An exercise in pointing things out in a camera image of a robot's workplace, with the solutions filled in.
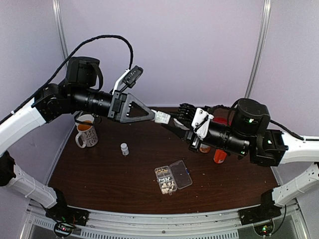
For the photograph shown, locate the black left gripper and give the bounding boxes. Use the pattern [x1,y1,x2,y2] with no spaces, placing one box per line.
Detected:
[70,86,157,124]

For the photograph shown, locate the small white pill bottle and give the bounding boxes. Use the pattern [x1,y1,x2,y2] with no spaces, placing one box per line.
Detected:
[152,110,171,124]

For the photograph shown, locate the grey capped vitamin bottle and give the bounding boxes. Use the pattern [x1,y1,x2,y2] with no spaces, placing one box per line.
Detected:
[199,144,211,153]

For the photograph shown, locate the clear plastic pill organizer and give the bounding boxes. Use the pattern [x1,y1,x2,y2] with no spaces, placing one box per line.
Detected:
[154,160,193,195]

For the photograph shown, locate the orange pill bottle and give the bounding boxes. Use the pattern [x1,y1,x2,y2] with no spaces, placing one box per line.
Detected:
[213,149,227,164]

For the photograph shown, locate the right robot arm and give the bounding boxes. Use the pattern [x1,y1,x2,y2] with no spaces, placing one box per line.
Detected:
[155,98,319,220]

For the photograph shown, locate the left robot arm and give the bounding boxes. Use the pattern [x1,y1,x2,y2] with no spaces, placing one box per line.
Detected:
[0,57,155,221]

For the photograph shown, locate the white pills group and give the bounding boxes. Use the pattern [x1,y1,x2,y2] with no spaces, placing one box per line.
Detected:
[158,177,171,182]
[161,182,175,188]

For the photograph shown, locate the white pills in organizer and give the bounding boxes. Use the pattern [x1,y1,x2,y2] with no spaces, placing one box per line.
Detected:
[161,187,174,194]

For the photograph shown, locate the white fluted ceramic bowl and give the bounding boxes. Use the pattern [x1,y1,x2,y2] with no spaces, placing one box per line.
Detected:
[173,119,188,130]

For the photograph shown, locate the red floral saucer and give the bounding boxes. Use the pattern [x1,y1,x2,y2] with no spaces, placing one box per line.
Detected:
[213,117,227,125]

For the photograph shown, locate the floral mug yellow inside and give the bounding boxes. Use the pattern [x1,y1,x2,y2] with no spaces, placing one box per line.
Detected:
[75,114,98,148]

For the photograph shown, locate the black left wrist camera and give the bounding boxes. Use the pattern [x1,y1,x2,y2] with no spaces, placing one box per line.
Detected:
[110,65,144,95]

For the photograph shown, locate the aluminium frame post right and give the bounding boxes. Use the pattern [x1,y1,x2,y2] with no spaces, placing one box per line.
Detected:
[244,0,272,98]

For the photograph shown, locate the aluminium frame post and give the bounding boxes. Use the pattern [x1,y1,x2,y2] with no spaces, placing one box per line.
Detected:
[244,0,272,98]
[52,0,68,59]

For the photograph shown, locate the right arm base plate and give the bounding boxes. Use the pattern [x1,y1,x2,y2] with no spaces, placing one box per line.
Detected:
[238,205,281,225]

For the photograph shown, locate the black camera cable right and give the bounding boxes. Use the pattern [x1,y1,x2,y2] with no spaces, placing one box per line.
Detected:
[270,119,319,144]

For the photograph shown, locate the black camera cable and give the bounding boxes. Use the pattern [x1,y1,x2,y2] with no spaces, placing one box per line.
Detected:
[270,119,319,144]
[0,34,134,122]

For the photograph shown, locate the aluminium frame post left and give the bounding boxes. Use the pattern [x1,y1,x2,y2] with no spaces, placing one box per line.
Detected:
[52,0,68,59]

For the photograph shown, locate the black camera cable left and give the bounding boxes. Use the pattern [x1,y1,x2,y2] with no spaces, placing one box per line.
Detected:
[0,34,134,122]

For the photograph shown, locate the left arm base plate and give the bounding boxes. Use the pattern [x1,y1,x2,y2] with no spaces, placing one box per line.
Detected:
[44,206,90,226]

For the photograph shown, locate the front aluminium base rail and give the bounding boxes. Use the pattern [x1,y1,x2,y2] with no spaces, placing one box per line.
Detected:
[17,200,311,239]

